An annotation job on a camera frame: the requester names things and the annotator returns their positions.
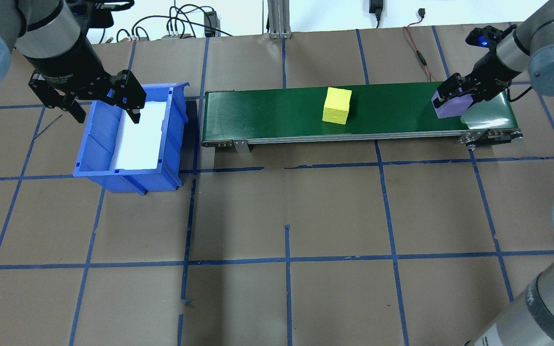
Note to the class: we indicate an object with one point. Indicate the purple foam block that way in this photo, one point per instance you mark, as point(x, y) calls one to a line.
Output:
point(452, 111)

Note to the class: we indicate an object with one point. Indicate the yellow foam block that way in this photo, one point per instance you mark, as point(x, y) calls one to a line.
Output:
point(337, 108)

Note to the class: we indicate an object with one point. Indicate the white foam pad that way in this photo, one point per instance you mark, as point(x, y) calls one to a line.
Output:
point(142, 139)

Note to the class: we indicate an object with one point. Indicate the blue plastic storage bin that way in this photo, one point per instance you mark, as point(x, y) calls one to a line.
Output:
point(137, 182)

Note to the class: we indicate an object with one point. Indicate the black power adapter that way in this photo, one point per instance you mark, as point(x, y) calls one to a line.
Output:
point(211, 24)
point(376, 6)

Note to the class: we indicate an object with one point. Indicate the green conveyor belt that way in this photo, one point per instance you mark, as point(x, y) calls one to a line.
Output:
point(267, 115)

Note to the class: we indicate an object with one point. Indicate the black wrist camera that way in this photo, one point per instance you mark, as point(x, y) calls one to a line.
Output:
point(483, 37)
point(99, 12)

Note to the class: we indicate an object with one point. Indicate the aluminium profile post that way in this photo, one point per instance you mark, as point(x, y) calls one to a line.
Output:
point(279, 24)

